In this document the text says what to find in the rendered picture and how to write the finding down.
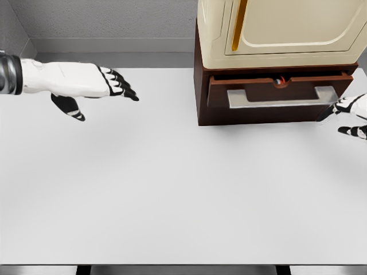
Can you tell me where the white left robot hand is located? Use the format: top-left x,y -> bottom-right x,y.
46,62 -> 140,122

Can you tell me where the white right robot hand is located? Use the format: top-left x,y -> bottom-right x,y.
315,93 -> 367,141

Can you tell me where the brown drawer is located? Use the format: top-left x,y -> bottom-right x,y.
206,70 -> 354,111

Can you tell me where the cream cabinet door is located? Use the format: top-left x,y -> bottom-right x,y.
225,0 -> 367,57

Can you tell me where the dark brown wooden cabinet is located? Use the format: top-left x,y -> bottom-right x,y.
193,27 -> 359,127

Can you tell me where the cream cabinet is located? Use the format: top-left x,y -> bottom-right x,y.
197,0 -> 367,70

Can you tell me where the silver drawer handle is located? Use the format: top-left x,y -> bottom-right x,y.
227,85 -> 341,109

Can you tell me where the gold door handle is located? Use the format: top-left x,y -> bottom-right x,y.
231,0 -> 248,52

